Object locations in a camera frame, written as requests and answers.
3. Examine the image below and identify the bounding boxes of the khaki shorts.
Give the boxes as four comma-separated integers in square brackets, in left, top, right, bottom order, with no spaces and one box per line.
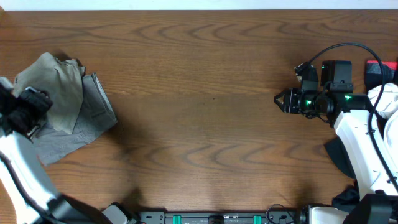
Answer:
[14,52,85,134]

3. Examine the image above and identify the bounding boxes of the white shirt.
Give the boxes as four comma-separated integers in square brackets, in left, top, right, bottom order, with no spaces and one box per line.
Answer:
[376,83,398,151]

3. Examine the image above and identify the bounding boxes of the black garment with red band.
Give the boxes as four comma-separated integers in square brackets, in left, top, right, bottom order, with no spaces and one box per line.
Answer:
[324,60,382,212]

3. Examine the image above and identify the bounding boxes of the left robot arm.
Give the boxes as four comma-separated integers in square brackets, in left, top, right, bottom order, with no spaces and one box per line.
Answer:
[1,77,140,223]

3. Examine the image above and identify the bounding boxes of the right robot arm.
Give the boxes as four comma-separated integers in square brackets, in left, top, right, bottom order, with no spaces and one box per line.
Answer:
[274,60,397,223]

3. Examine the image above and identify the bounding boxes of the folded grey shorts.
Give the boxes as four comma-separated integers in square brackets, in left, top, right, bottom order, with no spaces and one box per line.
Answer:
[33,73,118,166]

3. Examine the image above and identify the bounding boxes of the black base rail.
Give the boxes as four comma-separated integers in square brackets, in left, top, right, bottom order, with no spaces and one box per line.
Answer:
[139,208,308,224]

